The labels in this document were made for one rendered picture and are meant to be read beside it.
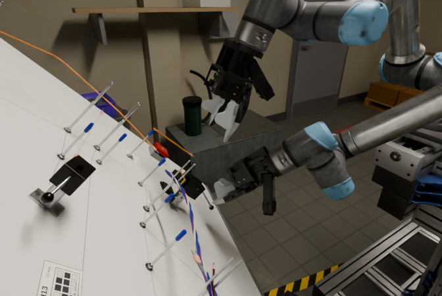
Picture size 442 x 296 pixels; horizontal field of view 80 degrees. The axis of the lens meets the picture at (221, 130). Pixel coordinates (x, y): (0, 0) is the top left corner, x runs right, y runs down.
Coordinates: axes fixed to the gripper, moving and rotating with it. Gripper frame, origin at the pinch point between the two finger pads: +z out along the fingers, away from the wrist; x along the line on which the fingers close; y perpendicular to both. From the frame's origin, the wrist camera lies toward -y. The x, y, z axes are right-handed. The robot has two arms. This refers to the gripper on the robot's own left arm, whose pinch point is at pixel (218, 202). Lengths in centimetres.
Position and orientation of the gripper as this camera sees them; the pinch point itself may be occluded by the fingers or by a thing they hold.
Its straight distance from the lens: 77.1
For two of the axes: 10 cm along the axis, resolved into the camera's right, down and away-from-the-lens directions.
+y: -5.1, -8.5, 1.0
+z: -7.9, 5.2, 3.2
